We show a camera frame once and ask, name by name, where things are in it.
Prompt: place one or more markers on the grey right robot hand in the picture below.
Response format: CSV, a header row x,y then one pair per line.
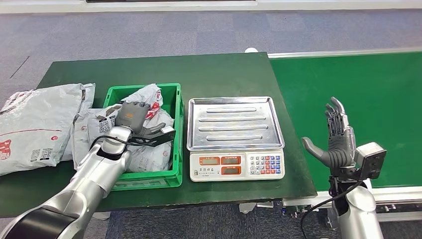
x,y
339,148

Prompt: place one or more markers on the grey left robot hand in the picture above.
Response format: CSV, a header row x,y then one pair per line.
x,y
132,115

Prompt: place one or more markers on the grey parcel with address label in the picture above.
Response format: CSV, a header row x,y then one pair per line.
x,y
148,95

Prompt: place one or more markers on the grey parcel with red print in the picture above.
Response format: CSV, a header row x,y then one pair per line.
x,y
151,158

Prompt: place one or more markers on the grey mailer parcel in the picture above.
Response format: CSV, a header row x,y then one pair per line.
x,y
82,142

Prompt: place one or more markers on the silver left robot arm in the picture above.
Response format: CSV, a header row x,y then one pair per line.
x,y
82,188

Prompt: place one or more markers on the white parcel with QR code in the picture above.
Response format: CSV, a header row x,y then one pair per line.
x,y
87,95

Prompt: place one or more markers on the large grey parcel red line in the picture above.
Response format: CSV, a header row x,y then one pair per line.
x,y
33,128

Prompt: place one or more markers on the white round conveyor cap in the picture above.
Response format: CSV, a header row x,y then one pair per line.
x,y
251,50

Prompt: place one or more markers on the green plastic crate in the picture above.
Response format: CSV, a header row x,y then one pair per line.
x,y
176,99

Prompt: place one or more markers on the electronic scale with steel tray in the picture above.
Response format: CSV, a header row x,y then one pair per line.
x,y
234,122

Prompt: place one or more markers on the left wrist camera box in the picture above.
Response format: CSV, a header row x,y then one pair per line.
x,y
155,138

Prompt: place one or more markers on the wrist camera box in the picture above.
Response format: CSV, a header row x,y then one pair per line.
x,y
371,160
155,138

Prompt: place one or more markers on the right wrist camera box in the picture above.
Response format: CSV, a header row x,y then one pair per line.
x,y
371,160

